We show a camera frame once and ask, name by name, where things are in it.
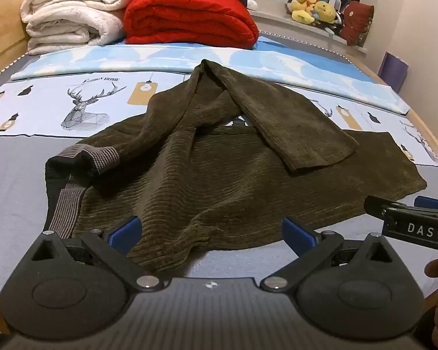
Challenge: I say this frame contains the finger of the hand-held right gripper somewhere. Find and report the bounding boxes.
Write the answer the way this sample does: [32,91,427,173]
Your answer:
[364,196,417,224]
[414,196,438,212]

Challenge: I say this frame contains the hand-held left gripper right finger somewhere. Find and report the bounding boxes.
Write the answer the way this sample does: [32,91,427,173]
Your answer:
[259,218,394,293]

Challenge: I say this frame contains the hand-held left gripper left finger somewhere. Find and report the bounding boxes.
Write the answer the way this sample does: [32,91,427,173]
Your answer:
[28,216,171,293]

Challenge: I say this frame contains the purple box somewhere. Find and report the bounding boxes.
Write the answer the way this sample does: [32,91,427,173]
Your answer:
[379,52,410,94]

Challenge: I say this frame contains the maroon cushion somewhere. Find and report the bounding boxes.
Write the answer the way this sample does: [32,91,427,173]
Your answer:
[340,1,375,46]

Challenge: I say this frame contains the yellow plush toy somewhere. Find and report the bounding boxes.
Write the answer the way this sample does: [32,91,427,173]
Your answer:
[312,1,338,26]
[290,0,319,26]

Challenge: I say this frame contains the white folded blanket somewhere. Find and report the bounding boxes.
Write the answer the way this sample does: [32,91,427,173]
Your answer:
[20,0,136,56]

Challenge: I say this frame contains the red folded blanket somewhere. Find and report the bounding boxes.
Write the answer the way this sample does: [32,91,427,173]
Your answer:
[123,0,260,50]

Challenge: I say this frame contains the tan padded headboard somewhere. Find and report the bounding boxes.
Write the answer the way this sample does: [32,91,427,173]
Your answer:
[0,0,33,81]

